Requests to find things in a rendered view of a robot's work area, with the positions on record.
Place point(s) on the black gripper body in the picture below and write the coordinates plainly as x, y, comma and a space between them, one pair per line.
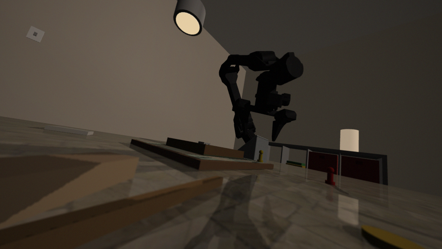
264, 109

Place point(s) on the dark red game pawn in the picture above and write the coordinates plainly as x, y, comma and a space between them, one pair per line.
330, 176

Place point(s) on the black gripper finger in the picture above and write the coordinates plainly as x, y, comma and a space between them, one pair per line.
244, 115
277, 126

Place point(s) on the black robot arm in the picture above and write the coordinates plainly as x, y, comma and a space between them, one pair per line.
281, 71

